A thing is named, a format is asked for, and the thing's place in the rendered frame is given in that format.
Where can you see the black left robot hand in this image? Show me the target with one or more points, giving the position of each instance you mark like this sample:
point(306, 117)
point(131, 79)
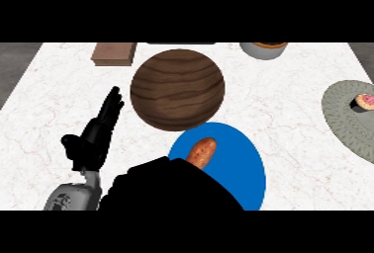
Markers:
point(94, 138)

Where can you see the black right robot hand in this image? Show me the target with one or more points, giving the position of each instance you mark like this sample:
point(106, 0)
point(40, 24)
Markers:
point(167, 187)

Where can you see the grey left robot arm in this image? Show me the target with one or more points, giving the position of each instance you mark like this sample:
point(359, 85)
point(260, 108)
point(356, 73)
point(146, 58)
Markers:
point(72, 197)

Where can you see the orange-red elongated tomato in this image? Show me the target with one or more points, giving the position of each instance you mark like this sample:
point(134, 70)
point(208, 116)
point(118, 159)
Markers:
point(202, 152)

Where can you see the blue plate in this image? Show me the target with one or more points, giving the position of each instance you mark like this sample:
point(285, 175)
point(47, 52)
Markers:
point(238, 164)

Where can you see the brown wooden bowl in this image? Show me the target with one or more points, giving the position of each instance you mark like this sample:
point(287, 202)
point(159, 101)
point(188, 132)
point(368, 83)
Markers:
point(177, 89)

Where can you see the brown rectangular block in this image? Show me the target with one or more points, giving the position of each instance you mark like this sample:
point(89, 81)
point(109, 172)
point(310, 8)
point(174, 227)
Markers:
point(112, 54)

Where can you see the grey woven placemat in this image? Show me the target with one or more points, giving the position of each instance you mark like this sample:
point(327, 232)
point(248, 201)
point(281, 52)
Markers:
point(346, 115)

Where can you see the grey cup with orange contents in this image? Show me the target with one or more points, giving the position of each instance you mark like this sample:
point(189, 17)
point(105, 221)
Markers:
point(263, 50)

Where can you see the pink sushi roll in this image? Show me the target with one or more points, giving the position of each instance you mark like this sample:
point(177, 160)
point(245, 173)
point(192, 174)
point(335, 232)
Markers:
point(363, 102)

